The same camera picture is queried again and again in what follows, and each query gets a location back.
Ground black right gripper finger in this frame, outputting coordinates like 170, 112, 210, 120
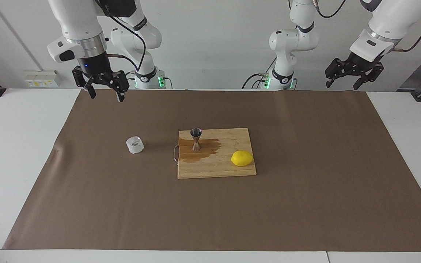
72, 67, 97, 99
106, 70, 130, 103

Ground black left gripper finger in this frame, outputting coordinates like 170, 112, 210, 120
353, 64, 385, 91
325, 58, 350, 88

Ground clear faceted glass cup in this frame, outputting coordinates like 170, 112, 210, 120
126, 136, 144, 155

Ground steel double jigger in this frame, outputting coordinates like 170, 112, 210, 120
190, 127, 203, 152

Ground wooden cutting board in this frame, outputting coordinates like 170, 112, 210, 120
173, 128, 257, 179

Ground brown paper table mat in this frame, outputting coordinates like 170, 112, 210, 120
2, 89, 421, 252

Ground yellow lemon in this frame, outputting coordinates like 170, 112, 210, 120
231, 150, 254, 167

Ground white wall socket box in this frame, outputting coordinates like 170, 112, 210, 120
24, 70, 62, 88

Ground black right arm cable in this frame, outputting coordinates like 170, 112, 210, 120
95, 0, 147, 73

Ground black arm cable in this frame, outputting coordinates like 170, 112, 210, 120
315, 0, 421, 52
95, 0, 147, 73

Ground thin black base cables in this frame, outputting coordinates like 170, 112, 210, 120
126, 71, 173, 89
242, 71, 272, 89

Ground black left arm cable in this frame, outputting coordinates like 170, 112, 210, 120
315, 0, 421, 52

